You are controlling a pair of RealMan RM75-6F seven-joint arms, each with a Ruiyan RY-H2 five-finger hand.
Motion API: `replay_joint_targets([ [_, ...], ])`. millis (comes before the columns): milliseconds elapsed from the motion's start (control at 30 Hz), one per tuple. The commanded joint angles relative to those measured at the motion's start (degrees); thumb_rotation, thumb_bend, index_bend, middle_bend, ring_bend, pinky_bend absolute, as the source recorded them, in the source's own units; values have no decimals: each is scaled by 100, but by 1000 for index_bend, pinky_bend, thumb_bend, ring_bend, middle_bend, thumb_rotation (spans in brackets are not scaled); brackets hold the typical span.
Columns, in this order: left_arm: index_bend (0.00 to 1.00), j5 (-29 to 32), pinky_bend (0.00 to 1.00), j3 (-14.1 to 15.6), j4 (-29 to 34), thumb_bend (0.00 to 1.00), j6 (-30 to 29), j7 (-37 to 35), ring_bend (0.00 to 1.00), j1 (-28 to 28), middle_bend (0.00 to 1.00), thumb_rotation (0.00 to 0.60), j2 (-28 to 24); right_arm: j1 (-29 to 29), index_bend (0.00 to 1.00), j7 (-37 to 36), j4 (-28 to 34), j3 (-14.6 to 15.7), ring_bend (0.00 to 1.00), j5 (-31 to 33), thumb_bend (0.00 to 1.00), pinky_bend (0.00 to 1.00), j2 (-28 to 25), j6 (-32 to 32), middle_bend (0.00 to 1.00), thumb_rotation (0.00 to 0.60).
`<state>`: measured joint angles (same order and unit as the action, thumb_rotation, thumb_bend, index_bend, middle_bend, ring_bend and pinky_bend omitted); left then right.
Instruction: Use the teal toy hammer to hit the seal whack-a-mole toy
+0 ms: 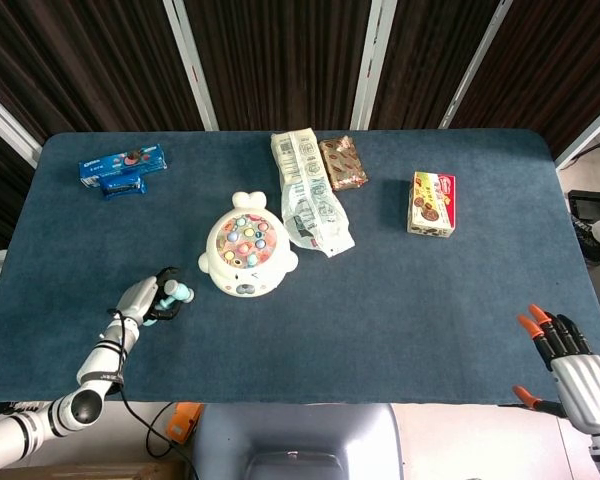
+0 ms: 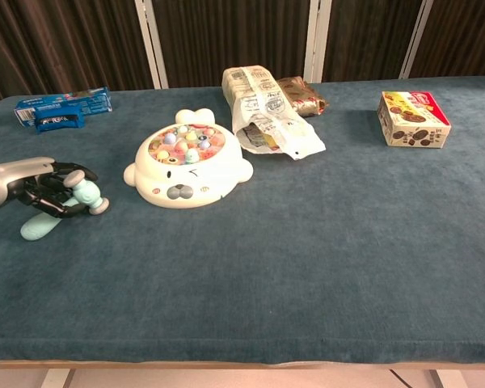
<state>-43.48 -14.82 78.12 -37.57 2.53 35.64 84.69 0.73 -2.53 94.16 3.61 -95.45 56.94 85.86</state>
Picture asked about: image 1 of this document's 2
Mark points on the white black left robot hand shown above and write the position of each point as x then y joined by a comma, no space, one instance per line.
137,300

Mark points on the white orange-tipped right robot hand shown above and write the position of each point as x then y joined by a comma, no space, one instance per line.
585,387

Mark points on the mint green toy hammer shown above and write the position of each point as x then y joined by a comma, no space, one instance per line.
180,292

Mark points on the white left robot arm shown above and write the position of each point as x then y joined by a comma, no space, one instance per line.
100,360

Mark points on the white whack-a-mole toy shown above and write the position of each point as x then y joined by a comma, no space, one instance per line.
245,245

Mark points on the small blue Oreo pack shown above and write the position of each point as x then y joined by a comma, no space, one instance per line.
122,187

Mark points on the orange device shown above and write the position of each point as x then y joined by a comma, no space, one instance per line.
185,425

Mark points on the long blue Oreo box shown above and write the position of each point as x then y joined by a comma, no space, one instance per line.
110,162

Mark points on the black shoe with white trouser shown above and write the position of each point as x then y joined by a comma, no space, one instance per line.
592,240

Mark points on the black box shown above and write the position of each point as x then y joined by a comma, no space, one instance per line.
587,202

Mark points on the white printed plastic cracker bag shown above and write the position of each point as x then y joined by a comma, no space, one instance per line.
310,200

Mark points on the grey-blue robot torso base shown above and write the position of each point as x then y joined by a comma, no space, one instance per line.
295,440

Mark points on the blue felt table cloth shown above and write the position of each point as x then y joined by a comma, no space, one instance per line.
355,325

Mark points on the yellow red cookie box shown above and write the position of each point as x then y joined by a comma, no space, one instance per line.
430,205

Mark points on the brown gold snack package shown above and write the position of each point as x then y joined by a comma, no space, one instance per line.
342,162

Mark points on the white partition post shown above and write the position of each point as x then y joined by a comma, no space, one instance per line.
372,65
475,65
590,135
190,65
10,127

